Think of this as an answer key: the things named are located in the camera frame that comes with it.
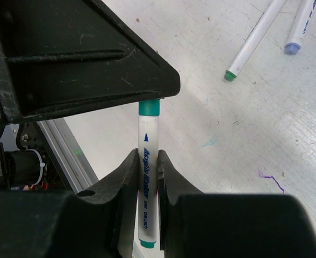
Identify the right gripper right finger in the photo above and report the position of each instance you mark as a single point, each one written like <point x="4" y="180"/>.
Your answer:
<point x="171" y="186"/>

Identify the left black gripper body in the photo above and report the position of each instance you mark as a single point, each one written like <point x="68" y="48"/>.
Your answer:
<point x="62" y="58"/>

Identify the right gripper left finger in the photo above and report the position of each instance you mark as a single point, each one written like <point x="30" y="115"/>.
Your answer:
<point x="110" y="215"/>

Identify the lavender acrylic marker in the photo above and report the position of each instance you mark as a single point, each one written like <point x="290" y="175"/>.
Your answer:
<point x="300" y="26"/>

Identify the aluminium frame rail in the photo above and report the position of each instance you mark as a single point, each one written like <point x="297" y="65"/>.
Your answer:
<point x="68" y="154"/>

